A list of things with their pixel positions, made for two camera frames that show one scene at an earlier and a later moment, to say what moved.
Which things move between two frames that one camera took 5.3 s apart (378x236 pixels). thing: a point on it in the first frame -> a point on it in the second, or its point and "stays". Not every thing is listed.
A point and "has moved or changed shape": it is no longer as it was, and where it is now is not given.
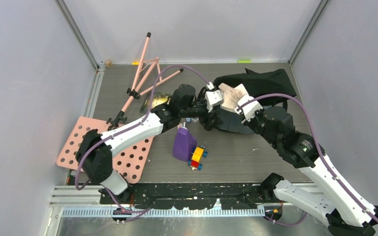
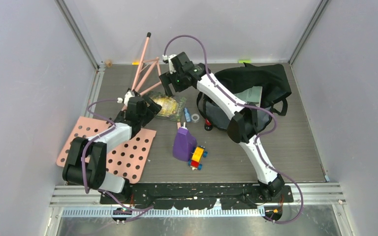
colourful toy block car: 198,155 stays
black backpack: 255,83 has moved or changed shape
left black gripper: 207,122 -> 152,109
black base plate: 189,195 stays
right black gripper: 259,112 -> 166,79
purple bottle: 183,145 stays
